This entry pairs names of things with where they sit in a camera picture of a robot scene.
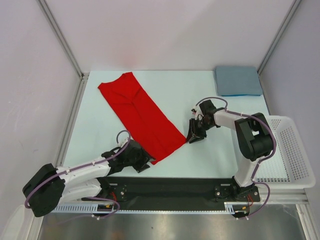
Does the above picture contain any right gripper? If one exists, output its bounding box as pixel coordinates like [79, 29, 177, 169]
[185, 117, 215, 143]

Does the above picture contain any red t shirt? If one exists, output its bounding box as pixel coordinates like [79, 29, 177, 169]
[98, 72, 186, 165]

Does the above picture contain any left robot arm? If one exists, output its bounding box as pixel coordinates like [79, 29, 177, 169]
[22, 140, 156, 217]

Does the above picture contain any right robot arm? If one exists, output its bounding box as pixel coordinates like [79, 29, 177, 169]
[186, 107, 277, 201]

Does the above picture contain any folded bright blue t shirt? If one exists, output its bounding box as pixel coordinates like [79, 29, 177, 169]
[221, 94, 261, 97]

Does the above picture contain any folded grey-blue t shirt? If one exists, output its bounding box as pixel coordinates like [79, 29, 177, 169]
[213, 65, 263, 96]

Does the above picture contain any white plastic basket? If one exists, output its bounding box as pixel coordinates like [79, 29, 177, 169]
[254, 115, 316, 190]

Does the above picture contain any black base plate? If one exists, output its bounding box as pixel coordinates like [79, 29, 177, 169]
[98, 176, 261, 212]

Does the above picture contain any white slotted cable duct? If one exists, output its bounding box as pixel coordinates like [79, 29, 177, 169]
[51, 202, 249, 215]

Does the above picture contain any left aluminium frame post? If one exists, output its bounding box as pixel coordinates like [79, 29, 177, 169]
[37, 0, 87, 80]

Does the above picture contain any aluminium frame post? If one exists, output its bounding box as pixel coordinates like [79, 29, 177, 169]
[37, 0, 87, 80]
[257, 0, 303, 76]

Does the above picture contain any front aluminium rail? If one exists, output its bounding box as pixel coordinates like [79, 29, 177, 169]
[34, 183, 310, 204]

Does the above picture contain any right aluminium frame post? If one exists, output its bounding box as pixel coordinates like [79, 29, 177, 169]
[257, 0, 303, 76]

